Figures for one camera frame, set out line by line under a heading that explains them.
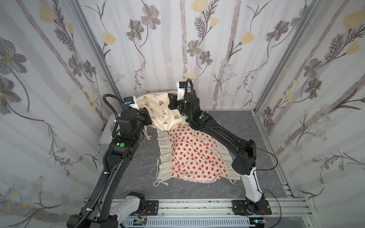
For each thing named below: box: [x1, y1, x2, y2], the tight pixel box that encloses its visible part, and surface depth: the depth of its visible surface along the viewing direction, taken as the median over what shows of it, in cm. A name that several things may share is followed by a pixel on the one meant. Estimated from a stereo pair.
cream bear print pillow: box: [136, 92, 189, 132], surface depth 74 cm
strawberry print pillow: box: [153, 123, 242, 186], surface depth 89 cm
